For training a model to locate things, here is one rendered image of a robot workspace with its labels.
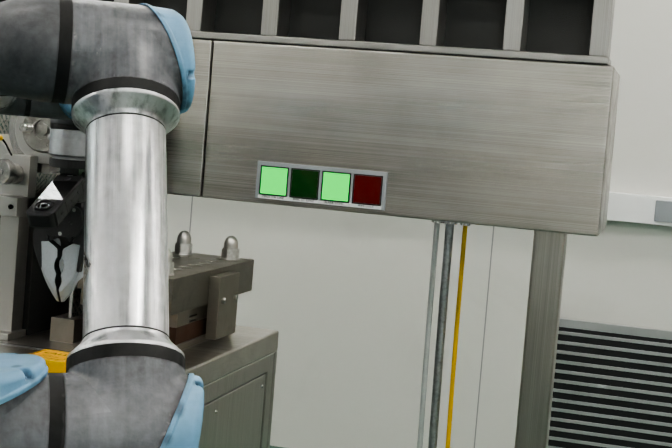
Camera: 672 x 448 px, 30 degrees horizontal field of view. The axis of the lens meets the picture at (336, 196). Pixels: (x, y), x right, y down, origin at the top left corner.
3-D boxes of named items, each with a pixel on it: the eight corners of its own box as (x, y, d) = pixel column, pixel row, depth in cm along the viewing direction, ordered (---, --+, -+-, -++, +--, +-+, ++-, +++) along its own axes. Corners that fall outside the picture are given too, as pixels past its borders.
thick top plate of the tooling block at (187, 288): (80, 304, 206) (82, 267, 205) (174, 281, 244) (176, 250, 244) (170, 316, 201) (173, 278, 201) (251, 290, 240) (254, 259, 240)
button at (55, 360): (19, 371, 183) (21, 355, 183) (43, 364, 190) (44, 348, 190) (63, 378, 181) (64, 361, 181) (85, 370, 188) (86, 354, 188)
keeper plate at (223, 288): (204, 338, 218) (209, 275, 217) (224, 331, 227) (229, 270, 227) (218, 340, 217) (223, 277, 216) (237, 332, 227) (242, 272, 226)
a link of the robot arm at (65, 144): (87, 131, 181) (36, 127, 183) (85, 163, 182) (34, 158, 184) (110, 131, 189) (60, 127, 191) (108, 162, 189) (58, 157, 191)
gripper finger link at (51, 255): (75, 297, 191) (78, 237, 190) (56, 302, 185) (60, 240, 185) (56, 295, 192) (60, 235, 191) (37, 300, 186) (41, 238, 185)
